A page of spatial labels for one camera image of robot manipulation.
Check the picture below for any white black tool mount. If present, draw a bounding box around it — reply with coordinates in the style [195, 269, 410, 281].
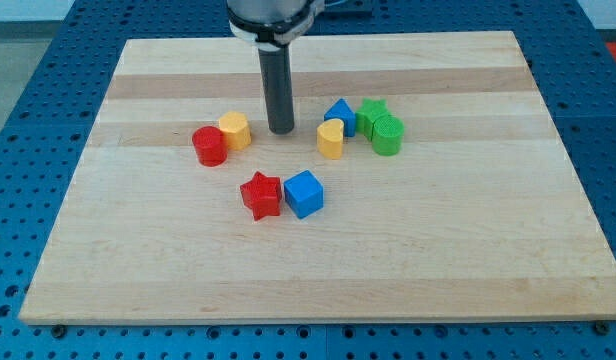
[226, 0, 325, 51]

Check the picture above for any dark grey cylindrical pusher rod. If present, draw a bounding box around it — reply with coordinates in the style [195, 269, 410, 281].
[259, 47, 295, 135]

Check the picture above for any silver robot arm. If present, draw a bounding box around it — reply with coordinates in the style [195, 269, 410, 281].
[226, 0, 325, 135]

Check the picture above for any yellow hexagon block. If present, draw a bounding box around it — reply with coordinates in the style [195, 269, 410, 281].
[218, 111, 251, 150]

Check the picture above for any yellow heart block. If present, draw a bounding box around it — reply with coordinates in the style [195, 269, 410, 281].
[317, 118, 344, 159]

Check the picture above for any blue triangle block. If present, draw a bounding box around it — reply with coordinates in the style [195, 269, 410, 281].
[324, 98, 356, 137]

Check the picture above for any red cylinder block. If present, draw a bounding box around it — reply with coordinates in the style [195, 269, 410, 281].
[192, 126, 227, 167]

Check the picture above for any green star block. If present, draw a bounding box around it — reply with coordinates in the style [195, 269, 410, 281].
[355, 98, 390, 141]

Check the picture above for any red star block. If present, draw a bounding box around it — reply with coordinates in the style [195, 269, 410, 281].
[240, 171, 282, 221]

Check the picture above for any blue cube block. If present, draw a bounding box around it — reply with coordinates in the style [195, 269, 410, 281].
[283, 170, 324, 219]

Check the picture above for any green cylinder block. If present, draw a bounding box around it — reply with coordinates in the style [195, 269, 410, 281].
[371, 115, 405, 156]

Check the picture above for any wooden board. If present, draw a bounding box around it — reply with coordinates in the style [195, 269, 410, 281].
[19, 31, 616, 325]

